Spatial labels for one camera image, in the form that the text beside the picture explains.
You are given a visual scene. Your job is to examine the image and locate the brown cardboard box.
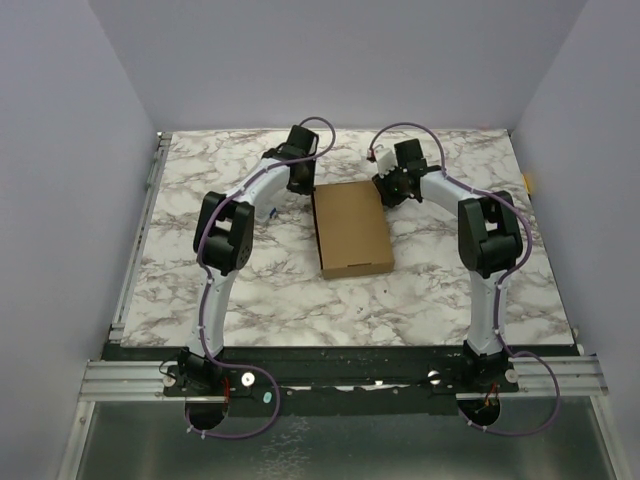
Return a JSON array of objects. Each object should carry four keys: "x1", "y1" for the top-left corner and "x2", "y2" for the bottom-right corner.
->
[{"x1": 312, "y1": 180, "x2": 395, "y2": 280}]

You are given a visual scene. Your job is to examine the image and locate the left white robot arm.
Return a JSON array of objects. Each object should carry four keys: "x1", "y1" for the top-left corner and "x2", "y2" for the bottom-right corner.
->
[{"x1": 178, "y1": 125, "x2": 319, "y2": 395}]

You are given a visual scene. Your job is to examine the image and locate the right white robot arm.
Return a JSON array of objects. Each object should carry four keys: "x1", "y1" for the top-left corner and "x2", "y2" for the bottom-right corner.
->
[{"x1": 367, "y1": 139, "x2": 523, "y2": 391}]

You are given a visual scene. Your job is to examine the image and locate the clear plastic screw organizer box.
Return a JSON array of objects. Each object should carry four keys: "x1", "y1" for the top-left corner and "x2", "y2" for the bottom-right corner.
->
[{"x1": 255, "y1": 203, "x2": 277, "y2": 224}]

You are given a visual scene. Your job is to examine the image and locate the yellow tape piece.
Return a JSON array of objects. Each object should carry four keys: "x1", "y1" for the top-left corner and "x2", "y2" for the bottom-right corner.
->
[{"x1": 522, "y1": 174, "x2": 534, "y2": 195}]

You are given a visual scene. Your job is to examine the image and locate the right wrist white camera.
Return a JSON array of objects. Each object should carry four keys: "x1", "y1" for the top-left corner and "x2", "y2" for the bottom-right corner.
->
[{"x1": 367, "y1": 146, "x2": 398, "y2": 178}]

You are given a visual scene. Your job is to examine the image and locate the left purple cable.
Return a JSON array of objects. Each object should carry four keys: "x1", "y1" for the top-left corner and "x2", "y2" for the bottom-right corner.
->
[{"x1": 194, "y1": 117, "x2": 336, "y2": 442}]

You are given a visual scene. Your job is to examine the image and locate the black metal base rail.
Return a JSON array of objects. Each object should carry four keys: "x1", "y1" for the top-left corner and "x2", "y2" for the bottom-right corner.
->
[{"x1": 102, "y1": 344, "x2": 518, "y2": 417}]

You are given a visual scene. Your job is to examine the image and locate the aluminium side rail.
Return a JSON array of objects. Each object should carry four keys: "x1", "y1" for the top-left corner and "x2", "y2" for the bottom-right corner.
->
[{"x1": 107, "y1": 131, "x2": 173, "y2": 344}]

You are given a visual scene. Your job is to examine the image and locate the aluminium front extrusion rail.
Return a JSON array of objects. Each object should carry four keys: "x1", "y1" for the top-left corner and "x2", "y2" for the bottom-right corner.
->
[{"x1": 79, "y1": 356, "x2": 609, "y2": 402}]

